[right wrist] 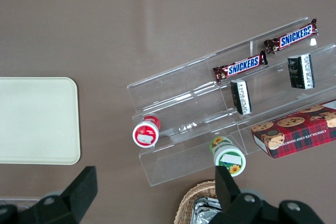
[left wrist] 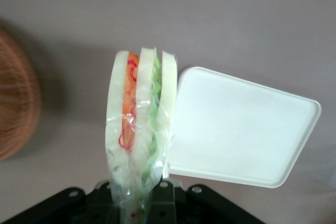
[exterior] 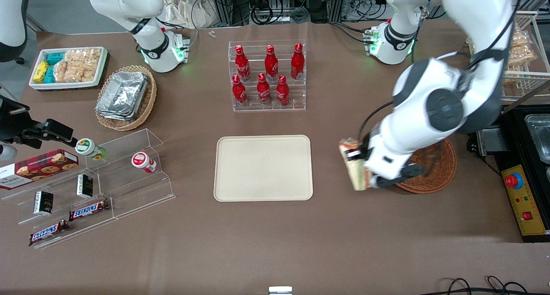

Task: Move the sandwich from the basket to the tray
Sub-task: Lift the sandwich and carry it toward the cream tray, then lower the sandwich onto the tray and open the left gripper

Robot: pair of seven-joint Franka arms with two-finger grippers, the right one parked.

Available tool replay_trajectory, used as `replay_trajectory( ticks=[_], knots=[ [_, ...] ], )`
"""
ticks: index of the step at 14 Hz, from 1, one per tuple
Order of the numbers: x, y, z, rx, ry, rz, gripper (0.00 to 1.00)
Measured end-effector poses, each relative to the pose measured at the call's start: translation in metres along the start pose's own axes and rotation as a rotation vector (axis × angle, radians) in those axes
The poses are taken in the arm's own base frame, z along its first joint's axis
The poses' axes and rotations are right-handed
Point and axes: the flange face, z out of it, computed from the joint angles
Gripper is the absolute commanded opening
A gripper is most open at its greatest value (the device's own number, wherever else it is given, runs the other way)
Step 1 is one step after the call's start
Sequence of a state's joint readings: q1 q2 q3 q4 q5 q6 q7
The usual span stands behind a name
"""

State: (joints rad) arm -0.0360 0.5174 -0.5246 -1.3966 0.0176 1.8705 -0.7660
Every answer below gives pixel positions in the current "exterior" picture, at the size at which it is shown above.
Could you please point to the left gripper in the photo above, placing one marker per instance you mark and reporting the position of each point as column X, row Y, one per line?
column 359, row 154

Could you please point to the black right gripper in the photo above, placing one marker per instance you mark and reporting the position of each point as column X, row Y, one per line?
column 15, row 124

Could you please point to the triangle sandwich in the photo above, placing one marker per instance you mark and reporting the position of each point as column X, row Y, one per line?
column 356, row 174

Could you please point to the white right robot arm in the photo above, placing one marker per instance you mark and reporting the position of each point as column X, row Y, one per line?
column 150, row 50

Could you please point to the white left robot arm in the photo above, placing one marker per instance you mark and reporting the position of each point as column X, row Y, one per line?
column 472, row 11

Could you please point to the white rectangular snack tray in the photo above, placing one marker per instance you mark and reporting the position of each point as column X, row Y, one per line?
column 64, row 85

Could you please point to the brown wicker basket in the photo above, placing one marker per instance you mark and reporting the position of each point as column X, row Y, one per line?
column 438, row 174

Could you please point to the aluminium foil tray stack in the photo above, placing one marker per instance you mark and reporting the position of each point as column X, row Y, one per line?
column 122, row 95

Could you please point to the beige plastic tray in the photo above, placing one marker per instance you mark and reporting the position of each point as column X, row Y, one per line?
column 263, row 168

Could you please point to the light wicker oval basket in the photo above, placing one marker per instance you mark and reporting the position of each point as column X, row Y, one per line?
column 148, row 101

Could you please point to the red tartan cookie box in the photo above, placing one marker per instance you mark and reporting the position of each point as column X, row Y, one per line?
column 38, row 168

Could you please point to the green lid drink bottle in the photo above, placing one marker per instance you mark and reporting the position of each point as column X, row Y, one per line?
column 88, row 148

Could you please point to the teal snack packet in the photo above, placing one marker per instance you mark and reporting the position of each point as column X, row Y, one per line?
column 49, row 75
column 55, row 58

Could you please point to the yellow snack packet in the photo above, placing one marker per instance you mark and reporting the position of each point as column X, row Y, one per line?
column 41, row 71

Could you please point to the small black box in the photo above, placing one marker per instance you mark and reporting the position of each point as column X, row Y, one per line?
column 43, row 202
column 85, row 185

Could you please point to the clear acrylic bottle rack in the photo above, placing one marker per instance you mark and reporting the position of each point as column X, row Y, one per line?
column 296, row 101

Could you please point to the snickers chocolate bar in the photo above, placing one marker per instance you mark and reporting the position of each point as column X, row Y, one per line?
column 48, row 232
column 88, row 210

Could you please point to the red cola bottle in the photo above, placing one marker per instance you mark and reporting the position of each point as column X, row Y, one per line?
column 239, row 93
column 242, row 65
column 282, row 93
column 264, row 92
column 271, row 65
column 297, row 62

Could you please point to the clear acrylic stepped stand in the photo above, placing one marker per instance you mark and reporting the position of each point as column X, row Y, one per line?
column 137, row 192
column 64, row 232

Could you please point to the red lid drink bottle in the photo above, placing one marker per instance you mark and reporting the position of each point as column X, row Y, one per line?
column 142, row 161

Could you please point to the grey metal box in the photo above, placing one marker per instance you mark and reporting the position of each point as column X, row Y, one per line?
column 487, row 141

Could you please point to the yellow emergency stop box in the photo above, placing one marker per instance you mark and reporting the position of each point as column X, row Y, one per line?
column 526, row 204

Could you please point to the beige crumpled cloth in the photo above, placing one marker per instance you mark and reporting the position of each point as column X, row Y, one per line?
column 180, row 9

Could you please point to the stainless steel pan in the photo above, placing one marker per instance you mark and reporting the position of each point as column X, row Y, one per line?
column 539, row 136

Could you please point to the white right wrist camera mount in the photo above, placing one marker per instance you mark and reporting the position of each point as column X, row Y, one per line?
column 6, row 152

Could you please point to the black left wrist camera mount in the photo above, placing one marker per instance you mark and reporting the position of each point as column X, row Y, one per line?
column 408, row 173

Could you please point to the aluminium frame post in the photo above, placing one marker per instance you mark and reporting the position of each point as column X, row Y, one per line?
column 339, row 2
column 223, row 4

